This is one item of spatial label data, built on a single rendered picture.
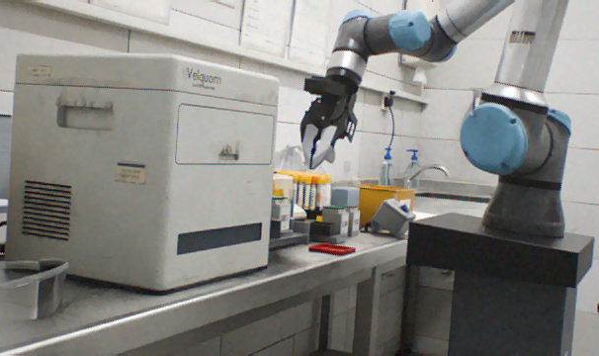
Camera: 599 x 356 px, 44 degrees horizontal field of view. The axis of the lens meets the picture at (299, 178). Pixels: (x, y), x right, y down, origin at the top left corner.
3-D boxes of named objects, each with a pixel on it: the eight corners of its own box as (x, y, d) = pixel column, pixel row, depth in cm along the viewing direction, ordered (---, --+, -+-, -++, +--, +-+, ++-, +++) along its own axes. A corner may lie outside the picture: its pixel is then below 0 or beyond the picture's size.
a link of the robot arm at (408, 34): (440, 14, 148) (392, 24, 155) (409, 2, 140) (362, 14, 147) (441, 53, 148) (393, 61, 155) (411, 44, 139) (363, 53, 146)
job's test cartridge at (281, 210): (278, 237, 125) (280, 200, 124) (253, 234, 127) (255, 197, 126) (289, 235, 128) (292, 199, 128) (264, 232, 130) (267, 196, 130)
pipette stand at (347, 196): (351, 232, 172) (354, 190, 171) (322, 229, 174) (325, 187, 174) (362, 228, 181) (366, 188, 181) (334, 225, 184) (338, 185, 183)
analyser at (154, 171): (159, 297, 93) (175, 52, 91) (0, 265, 105) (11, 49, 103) (276, 266, 120) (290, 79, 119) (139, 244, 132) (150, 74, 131)
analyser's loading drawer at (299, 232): (250, 257, 115) (253, 223, 115) (214, 251, 118) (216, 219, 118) (308, 244, 133) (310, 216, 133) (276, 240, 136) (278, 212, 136)
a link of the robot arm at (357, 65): (361, 50, 146) (322, 49, 149) (355, 70, 144) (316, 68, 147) (371, 73, 152) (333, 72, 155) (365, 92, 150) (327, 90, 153)
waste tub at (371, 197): (393, 230, 182) (396, 190, 182) (344, 224, 189) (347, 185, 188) (412, 226, 194) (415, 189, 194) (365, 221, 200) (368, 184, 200)
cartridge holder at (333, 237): (336, 244, 151) (337, 226, 151) (296, 238, 155) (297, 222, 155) (345, 241, 156) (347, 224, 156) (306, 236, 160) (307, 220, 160)
